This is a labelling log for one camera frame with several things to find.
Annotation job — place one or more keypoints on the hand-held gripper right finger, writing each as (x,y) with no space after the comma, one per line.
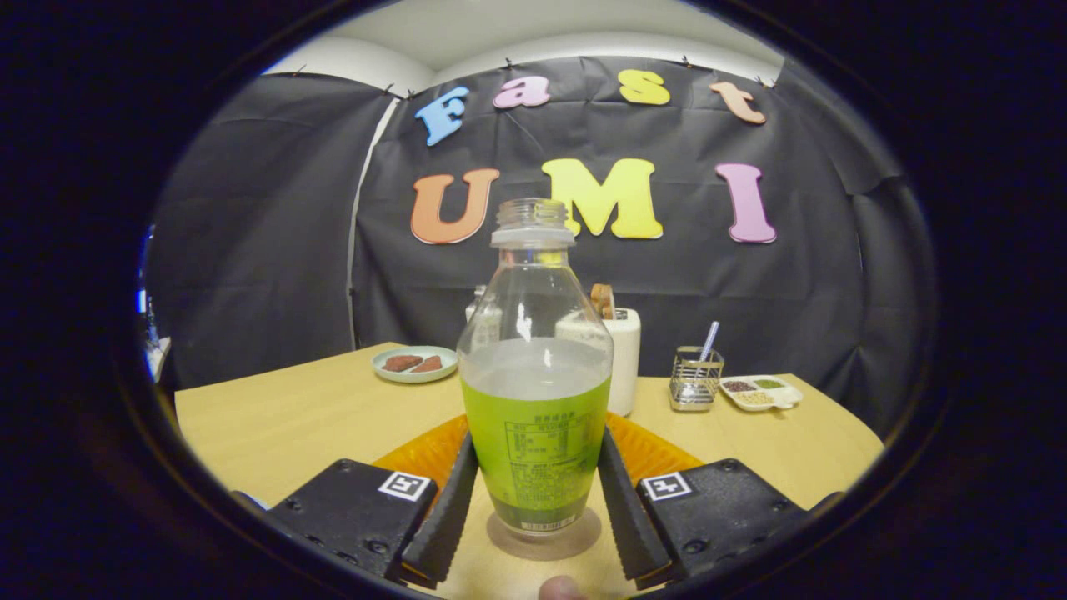
(625,517)

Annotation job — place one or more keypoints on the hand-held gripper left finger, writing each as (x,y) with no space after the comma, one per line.
(446,517)

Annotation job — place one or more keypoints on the round brown coaster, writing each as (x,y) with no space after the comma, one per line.
(510,547)

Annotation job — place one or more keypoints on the green label juice bottle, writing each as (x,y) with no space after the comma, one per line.
(533,433)

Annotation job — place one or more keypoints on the small capped green bottle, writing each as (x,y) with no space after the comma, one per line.
(477,304)

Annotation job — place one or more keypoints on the white toaster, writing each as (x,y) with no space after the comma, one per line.
(625,367)

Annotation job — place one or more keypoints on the pale green plate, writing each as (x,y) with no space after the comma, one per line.
(392,375)

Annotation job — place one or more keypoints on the red meat piece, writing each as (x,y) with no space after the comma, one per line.
(402,363)
(430,364)

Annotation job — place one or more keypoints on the wooden table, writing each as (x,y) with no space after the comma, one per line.
(292,417)

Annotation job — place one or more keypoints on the white straw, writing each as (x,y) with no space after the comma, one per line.
(709,340)

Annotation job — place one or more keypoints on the white divided dish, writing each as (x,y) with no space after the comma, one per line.
(788,398)

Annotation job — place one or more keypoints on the bread slice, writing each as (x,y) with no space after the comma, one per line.
(602,300)

